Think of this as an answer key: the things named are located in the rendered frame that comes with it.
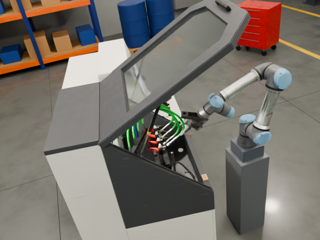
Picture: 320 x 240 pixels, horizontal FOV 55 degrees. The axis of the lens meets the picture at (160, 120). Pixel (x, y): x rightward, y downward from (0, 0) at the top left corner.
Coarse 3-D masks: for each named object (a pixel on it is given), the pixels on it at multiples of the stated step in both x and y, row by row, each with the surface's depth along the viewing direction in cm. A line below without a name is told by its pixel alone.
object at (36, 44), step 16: (0, 0) 610; (16, 0) 583; (48, 0) 614; (64, 0) 637; (80, 0) 622; (0, 16) 590; (16, 16) 596; (32, 16) 605; (96, 16) 643; (32, 32) 622; (64, 32) 687; (80, 32) 669; (96, 32) 738; (16, 48) 662; (32, 48) 648; (48, 48) 660; (64, 48) 672; (80, 48) 674; (96, 48) 676; (0, 64) 655; (16, 64) 642; (32, 64) 650
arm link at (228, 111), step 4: (224, 104) 188; (224, 108) 186; (228, 108) 188; (232, 108) 191; (220, 112) 187; (224, 112) 188; (228, 112) 189; (232, 112) 190; (224, 116) 192; (228, 116) 191
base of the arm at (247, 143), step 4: (240, 136) 226; (244, 136) 222; (240, 140) 226; (244, 140) 224; (248, 140) 223; (252, 140) 223; (240, 144) 227; (244, 144) 226; (248, 144) 224; (252, 144) 224; (256, 144) 226; (248, 148) 225
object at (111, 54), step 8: (112, 40) 268; (120, 40) 266; (104, 48) 255; (112, 48) 252; (120, 48) 249; (104, 56) 239; (112, 56) 236; (120, 56) 234; (128, 56) 245; (104, 64) 225; (112, 64) 223; (104, 72) 212
